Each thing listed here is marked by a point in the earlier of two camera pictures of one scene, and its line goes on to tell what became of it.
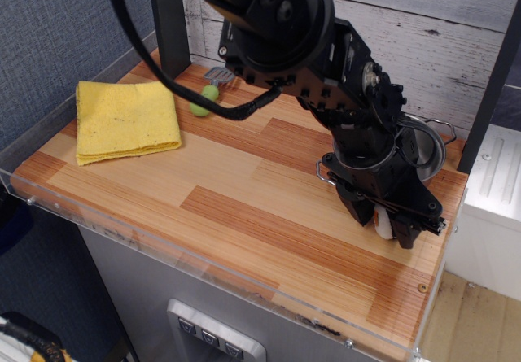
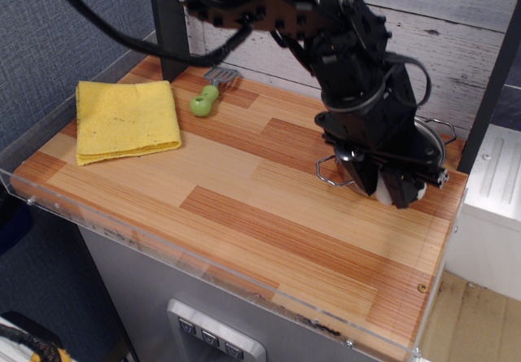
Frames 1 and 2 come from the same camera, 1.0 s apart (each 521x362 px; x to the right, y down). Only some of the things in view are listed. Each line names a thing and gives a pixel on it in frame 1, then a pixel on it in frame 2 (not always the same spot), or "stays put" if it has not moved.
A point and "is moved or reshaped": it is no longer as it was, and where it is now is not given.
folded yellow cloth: (116, 119) stays put
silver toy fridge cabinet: (144, 281) stays put
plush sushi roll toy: (383, 224) is moved or reshaped
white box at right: (485, 246) stays put
